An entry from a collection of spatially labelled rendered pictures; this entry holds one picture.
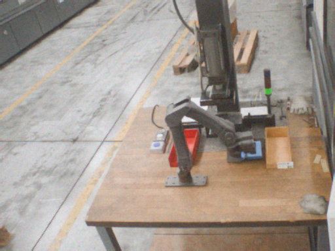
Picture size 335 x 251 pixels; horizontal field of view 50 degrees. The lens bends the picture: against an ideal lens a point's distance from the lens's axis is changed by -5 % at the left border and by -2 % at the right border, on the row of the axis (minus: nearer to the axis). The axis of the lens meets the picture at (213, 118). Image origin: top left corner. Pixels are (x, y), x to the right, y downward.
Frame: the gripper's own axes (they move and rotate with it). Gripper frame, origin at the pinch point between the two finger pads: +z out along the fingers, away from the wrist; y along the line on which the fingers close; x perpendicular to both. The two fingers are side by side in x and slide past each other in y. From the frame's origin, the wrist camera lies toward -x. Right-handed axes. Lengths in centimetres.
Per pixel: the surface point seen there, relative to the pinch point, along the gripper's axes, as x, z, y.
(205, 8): 11, -41, 61
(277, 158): -20.2, 4.3, 1.1
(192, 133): 25.8, 12.3, 19.6
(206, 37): 11, -35, 47
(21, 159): 242, 143, 55
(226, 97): 4.8, -6.3, 31.1
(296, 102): -32, 28, 46
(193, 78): 84, 220, 194
